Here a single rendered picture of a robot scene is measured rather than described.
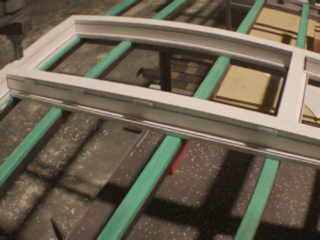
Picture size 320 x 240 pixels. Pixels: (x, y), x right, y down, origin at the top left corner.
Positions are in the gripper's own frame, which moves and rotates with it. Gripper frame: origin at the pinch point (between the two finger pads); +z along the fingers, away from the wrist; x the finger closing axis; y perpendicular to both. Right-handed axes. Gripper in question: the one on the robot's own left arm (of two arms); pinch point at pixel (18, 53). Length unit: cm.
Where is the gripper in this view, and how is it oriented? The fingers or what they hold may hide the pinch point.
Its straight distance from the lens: 132.9
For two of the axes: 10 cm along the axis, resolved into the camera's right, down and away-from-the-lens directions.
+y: 3.9, -5.6, 7.3
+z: 0.3, 8.0, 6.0
